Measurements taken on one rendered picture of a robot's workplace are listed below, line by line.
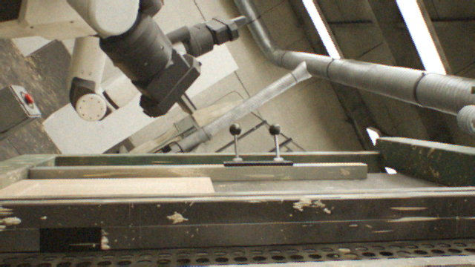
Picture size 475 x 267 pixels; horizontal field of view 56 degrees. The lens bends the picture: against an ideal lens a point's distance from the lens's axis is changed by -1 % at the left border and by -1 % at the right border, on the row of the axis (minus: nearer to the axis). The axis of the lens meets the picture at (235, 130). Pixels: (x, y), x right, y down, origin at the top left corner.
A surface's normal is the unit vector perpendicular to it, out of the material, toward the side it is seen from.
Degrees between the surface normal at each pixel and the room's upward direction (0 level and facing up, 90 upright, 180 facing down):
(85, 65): 90
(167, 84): 71
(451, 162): 148
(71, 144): 90
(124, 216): 90
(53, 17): 102
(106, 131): 90
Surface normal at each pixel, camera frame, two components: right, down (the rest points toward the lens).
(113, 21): 0.57, 0.47
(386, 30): 0.21, 0.22
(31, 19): 0.26, 0.72
